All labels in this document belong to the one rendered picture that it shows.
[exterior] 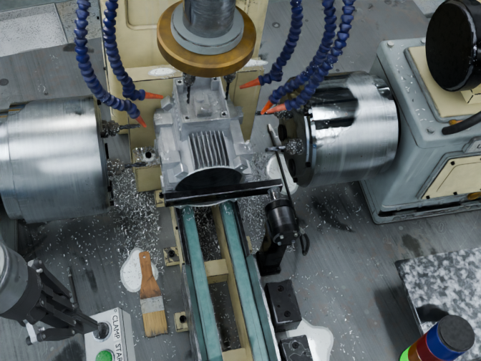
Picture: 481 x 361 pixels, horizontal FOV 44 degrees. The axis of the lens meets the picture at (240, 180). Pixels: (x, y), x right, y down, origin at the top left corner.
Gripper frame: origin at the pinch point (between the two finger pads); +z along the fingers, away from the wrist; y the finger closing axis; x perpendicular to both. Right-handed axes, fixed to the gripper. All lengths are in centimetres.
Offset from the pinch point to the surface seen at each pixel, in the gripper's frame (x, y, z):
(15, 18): 49, 155, 59
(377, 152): -57, 28, 28
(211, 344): -12.8, -0.9, 29.0
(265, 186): -32.3, 27.1, 24.8
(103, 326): -0.7, 0.9, 7.0
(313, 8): -59, 104, 60
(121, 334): -3.4, -1.1, 7.9
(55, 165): 1.9, 31.3, -1.0
